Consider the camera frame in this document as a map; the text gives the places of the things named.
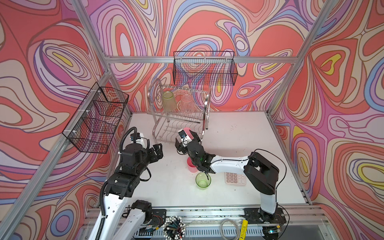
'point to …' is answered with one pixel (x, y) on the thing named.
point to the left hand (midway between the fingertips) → (157, 145)
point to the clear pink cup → (187, 104)
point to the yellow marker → (243, 229)
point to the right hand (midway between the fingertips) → (184, 137)
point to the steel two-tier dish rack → (176, 108)
